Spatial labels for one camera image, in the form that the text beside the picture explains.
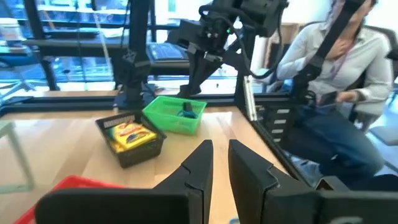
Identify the dark phone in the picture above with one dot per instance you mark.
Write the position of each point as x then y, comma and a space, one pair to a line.
328, 99

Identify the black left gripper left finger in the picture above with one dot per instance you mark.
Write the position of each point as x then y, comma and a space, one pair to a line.
200, 174

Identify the red plastic basket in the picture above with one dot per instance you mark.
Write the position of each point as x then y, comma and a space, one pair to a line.
77, 181

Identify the grey office chair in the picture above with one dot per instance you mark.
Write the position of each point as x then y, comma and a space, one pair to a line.
385, 133

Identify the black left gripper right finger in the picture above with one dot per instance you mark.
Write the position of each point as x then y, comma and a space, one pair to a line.
248, 177

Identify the green plastic basket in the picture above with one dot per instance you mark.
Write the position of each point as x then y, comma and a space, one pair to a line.
168, 123

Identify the blue rubber band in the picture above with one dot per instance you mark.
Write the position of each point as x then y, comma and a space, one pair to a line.
186, 115

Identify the person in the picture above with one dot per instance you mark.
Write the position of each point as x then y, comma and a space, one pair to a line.
357, 56

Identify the black plastic basket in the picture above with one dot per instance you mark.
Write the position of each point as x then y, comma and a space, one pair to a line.
140, 157

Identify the person's hand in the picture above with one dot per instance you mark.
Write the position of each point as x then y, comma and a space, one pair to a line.
345, 97

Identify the black computer keyboard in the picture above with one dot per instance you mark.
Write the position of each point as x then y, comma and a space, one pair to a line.
164, 52

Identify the silver aluminium rail bracket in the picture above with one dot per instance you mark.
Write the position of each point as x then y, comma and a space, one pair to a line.
250, 96

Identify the black desk with keyboard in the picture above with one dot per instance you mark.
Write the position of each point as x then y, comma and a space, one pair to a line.
77, 43

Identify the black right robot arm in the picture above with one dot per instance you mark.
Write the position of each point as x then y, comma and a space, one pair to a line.
136, 46

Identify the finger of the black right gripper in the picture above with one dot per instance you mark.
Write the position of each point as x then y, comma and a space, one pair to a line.
210, 67
194, 74

